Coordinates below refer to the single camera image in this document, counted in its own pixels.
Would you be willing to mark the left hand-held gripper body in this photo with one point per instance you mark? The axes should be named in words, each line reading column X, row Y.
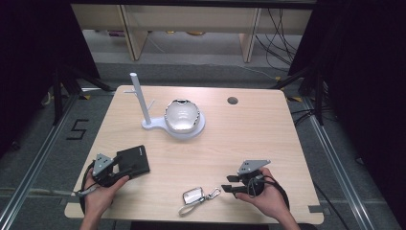
column 101, row 166

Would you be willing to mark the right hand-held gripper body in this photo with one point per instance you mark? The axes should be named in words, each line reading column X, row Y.
column 252, row 166

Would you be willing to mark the black wallet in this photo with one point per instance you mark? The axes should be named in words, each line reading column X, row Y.
column 135, row 161

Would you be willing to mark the white stand with pegs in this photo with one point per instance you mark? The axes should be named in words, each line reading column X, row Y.
column 140, row 96

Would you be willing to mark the silver bowl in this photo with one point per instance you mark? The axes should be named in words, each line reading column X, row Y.
column 182, row 116

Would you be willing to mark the person's left hand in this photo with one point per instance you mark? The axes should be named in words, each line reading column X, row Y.
column 99, row 199

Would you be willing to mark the person's right hand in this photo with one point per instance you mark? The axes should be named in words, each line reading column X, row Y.
column 273, row 201

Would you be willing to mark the round table grommet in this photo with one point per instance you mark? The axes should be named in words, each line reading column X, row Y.
column 232, row 100

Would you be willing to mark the black metal stand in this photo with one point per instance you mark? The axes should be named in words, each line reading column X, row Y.
column 59, row 96
column 319, row 96

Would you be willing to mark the black curtain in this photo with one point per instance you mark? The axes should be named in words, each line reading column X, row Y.
column 367, row 80
column 32, row 64

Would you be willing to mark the wooden shelf unit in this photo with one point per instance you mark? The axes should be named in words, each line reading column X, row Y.
column 191, row 19

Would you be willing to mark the aluminium floor rail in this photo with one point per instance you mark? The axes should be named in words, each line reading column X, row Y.
column 332, row 159
column 35, row 163

